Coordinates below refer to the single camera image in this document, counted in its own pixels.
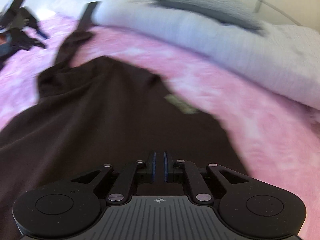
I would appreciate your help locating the black garment pile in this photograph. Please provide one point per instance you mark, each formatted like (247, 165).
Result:
(5, 51)

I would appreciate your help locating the black smartphone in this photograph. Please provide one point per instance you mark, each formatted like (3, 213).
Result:
(86, 19)

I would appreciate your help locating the grey pillow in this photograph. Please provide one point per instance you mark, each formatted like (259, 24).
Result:
(226, 11)

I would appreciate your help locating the pink floral blanket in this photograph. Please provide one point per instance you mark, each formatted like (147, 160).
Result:
(275, 138)

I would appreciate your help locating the dark brown shirt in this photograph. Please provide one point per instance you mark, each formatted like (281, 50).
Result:
(104, 111)

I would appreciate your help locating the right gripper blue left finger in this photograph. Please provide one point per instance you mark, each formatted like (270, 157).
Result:
(152, 162)

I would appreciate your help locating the white striped duvet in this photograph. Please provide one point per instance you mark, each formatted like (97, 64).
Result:
(282, 58)

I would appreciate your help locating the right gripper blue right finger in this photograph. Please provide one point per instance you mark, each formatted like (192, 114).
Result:
(167, 166)

